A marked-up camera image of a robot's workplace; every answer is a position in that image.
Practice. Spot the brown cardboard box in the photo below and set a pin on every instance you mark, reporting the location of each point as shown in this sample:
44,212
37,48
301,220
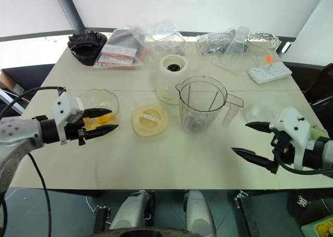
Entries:
6,81

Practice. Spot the black chair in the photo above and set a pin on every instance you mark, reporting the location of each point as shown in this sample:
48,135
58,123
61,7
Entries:
322,86

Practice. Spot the white power strip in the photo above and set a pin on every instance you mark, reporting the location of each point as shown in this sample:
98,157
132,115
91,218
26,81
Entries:
268,73

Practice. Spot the empty clear plastic bag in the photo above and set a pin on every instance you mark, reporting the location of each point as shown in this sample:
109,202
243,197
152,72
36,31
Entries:
161,37

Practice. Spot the crumpled aluminium foil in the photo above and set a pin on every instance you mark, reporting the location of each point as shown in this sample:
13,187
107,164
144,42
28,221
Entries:
262,38

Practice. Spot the black device white panel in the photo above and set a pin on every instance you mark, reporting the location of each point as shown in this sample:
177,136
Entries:
285,47

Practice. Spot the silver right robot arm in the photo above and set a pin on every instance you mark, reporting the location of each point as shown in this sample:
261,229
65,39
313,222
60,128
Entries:
314,156

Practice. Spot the clear blender jar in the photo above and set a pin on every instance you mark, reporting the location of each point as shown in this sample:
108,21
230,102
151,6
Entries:
197,117

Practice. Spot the zip bag with red-striped packets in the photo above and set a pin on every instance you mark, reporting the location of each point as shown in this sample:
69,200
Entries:
117,52

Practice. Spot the small orange plastic piece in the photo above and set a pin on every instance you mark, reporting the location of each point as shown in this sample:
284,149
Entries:
269,58

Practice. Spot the green tray yellow food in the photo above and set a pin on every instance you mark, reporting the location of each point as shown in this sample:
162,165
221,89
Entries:
322,228

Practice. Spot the silver rounded shell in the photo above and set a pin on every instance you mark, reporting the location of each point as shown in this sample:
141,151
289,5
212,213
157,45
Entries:
130,211
199,213

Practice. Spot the cream blender base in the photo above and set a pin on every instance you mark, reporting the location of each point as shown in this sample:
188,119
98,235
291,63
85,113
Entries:
166,78

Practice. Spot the orange fruit piece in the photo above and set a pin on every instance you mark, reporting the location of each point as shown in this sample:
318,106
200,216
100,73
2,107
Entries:
89,124
105,118

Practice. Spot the cream blender lid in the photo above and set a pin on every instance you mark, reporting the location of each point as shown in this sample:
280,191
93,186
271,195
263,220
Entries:
149,128

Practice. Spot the black cap white print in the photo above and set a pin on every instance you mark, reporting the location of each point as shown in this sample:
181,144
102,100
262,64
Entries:
304,203

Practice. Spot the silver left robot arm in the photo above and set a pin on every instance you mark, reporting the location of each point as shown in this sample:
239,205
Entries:
15,133

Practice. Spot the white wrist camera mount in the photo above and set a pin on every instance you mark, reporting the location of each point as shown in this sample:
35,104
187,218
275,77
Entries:
65,107
291,122

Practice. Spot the clear glass bowl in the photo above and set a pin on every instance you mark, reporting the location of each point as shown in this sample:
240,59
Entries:
109,99

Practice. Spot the clear bag with metal items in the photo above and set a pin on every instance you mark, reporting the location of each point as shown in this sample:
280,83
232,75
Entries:
213,42

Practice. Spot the dark rounded rim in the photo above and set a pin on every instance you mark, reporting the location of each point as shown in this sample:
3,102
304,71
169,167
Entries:
145,233

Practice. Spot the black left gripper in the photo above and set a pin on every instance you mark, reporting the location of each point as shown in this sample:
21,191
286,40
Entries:
76,133

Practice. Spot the clear plastic bowl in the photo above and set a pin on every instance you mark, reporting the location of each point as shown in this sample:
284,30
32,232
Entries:
256,112

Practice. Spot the white flat panel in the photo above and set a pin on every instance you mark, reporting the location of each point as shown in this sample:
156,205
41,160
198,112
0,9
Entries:
10,100

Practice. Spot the clear plastic cup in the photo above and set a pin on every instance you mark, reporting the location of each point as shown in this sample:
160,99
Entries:
235,47

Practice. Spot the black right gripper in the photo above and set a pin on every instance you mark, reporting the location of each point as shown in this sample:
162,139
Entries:
282,143

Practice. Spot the dark grey window post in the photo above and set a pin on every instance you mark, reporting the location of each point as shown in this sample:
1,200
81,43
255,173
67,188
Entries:
70,8

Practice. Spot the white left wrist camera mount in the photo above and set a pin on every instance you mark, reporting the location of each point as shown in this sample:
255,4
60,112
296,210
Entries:
65,107

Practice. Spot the black table leg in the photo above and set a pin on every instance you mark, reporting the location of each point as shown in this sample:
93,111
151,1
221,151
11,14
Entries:
249,216
101,218

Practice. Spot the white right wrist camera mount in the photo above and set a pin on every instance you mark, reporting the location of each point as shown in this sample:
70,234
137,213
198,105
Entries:
291,122

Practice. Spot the pale green crumpled cloth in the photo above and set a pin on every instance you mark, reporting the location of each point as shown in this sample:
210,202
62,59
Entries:
318,133

